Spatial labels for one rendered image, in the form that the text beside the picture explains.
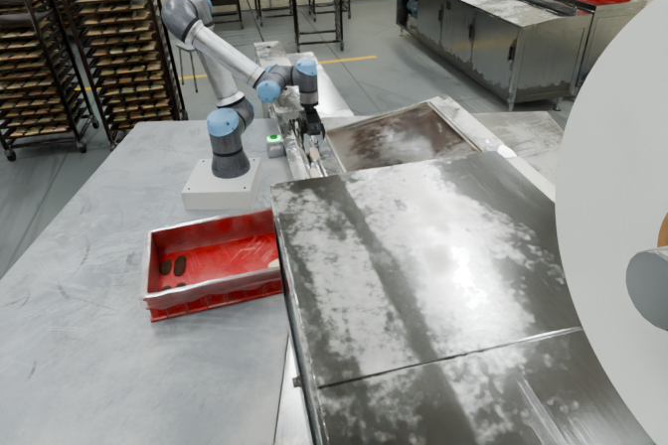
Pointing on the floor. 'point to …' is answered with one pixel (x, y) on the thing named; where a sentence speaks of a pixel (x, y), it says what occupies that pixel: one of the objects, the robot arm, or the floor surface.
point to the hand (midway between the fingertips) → (313, 150)
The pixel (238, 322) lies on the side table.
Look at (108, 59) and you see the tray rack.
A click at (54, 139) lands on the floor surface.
